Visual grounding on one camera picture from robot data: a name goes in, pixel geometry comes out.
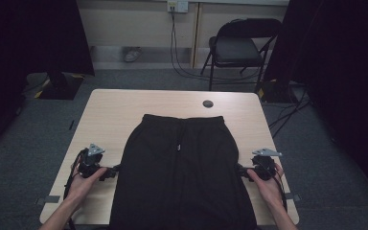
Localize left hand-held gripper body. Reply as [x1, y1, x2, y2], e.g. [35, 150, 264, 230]
[78, 143, 106, 179]

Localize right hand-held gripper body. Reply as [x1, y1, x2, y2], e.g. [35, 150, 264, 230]
[251, 148, 283, 181]

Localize black pants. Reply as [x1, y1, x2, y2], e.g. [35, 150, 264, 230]
[109, 113, 258, 230]

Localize person's right hand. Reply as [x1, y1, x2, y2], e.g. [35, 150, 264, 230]
[247, 164, 286, 209]

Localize person's left hand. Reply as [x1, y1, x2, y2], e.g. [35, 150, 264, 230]
[67, 168, 108, 205]

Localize grey tape strip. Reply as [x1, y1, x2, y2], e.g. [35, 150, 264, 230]
[284, 192, 302, 202]
[34, 195, 61, 206]

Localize black box with yellow label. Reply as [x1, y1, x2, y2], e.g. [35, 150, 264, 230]
[257, 80, 291, 104]

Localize black stand base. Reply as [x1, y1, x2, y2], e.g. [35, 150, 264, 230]
[37, 72, 85, 101]

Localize tall black curtain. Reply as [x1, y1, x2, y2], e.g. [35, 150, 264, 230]
[263, 0, 368, 205]

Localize black folding chair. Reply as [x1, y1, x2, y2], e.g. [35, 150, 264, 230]
[200, 17, 283, 92]

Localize wide black curtain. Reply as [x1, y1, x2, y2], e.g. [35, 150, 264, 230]
[0, 0, 96, 161]

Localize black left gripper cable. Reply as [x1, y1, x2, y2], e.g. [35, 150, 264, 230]
[62, 148, 89, 230]

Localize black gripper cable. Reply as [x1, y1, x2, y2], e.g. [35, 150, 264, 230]
[62, 148, 89, 230]
[269, 164, 289, 213]

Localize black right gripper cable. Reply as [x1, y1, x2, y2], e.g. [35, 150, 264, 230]
[269, 164, 289, 213]

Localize black floor cables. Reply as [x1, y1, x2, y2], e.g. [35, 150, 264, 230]
[267, 85, 312, 139]

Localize black wall cable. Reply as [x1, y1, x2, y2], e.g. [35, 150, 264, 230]
[170, 10, 261, 82]

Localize wooden wall post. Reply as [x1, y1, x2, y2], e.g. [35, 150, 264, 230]
[190, 3, 203, 69]

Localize white wall socket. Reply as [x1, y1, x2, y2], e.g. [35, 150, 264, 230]
[167, 0, 190, 13]

